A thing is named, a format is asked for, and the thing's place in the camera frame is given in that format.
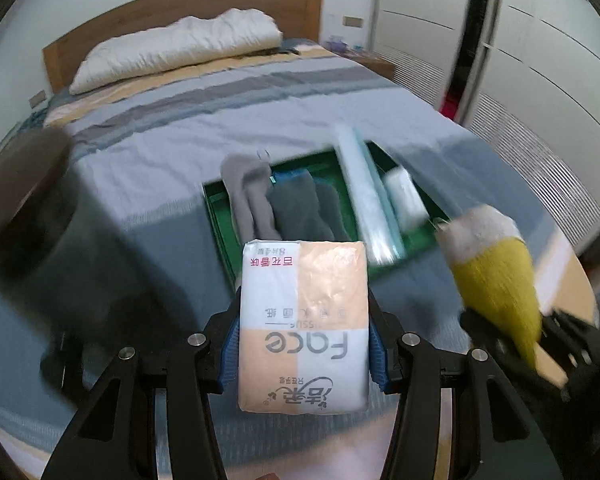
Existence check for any yellow white knitted cloth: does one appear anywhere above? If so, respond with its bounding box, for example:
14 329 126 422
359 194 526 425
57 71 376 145
437 204 542 371

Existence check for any striped bed cover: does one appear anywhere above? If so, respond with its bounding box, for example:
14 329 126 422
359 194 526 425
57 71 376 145
0 37 588 466

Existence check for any round wooden table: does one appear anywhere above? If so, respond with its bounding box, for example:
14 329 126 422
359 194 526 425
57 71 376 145
530 245 600 388

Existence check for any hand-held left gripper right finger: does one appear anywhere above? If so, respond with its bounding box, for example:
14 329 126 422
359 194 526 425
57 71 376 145
365 287 563 480

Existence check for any light grey fleece cloth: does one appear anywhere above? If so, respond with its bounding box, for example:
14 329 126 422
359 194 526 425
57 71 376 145
220 154 283 241

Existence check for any green box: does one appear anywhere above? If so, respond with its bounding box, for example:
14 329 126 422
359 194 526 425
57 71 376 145
202 141 453 291

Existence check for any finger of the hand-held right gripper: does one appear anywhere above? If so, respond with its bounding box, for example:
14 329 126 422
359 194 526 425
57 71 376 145
459 307 536 376
542 310 600 376

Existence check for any tissue paper pack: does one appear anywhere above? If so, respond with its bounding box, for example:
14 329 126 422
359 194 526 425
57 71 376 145
237 239 372 416

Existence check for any dark grey cloth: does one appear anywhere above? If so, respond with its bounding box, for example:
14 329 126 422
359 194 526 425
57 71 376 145
270 170 353 242

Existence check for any white wardrobe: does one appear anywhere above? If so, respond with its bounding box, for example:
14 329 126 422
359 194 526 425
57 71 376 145
367 0 600 251

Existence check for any wooden nightstand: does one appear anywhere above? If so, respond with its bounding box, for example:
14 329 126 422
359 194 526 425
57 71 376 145
352 52 396 81

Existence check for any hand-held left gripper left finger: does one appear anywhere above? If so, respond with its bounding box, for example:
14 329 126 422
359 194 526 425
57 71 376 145
42 285 246 480

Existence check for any wooden headboard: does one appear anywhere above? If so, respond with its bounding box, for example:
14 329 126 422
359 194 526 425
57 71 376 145
42 0 326 93

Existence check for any white pillow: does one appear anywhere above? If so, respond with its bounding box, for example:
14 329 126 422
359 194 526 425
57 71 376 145
69 8 284 95

